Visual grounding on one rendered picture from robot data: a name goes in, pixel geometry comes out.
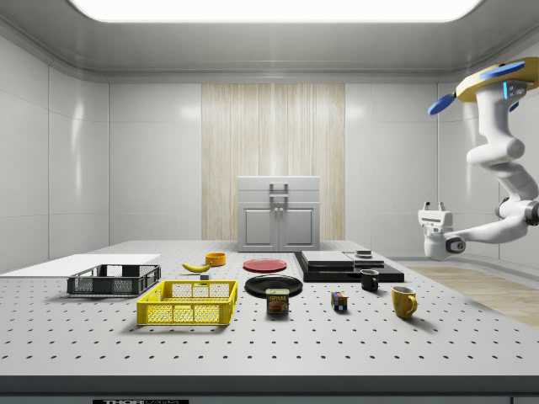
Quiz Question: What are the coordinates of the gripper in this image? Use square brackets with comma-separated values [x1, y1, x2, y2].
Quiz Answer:
[417, 201, 455, 234]

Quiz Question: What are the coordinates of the puzzle cube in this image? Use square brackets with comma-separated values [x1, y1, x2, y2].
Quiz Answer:
[330, 290, 350, 312]

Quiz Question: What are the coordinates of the yellow mug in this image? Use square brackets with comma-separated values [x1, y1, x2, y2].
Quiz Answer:
[391, 285, 419, 319]

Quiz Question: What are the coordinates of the black mug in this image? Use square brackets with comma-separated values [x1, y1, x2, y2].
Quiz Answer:
[360, 268, 380, 292]

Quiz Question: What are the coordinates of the black stove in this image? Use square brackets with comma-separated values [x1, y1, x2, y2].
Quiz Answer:
[293, 248, 406, 283]

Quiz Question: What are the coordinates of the drone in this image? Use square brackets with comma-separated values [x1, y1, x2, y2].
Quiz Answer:
[427, 60, 539, 116]

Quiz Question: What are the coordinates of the white cabinet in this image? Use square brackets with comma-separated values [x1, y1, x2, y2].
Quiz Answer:
[237, 175, 321, 253]

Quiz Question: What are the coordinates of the red plate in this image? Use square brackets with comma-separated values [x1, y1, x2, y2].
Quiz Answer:
[243, 258, 287, 273]

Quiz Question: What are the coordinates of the black plate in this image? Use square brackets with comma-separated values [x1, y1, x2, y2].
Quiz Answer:
[244, 274, 304, 298]

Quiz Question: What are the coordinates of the flat-sided can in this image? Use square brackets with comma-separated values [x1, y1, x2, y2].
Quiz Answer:
[265, 288, 291, 316]

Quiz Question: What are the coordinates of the yellow basket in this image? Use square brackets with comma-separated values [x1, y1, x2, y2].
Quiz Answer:
[136, 279, 239, 327]

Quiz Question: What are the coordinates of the dark grey basket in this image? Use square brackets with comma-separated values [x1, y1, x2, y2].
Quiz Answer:
[66, 263, 163, 298]

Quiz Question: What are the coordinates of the white board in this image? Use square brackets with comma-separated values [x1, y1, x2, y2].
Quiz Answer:
[0, 252, 163, 278]

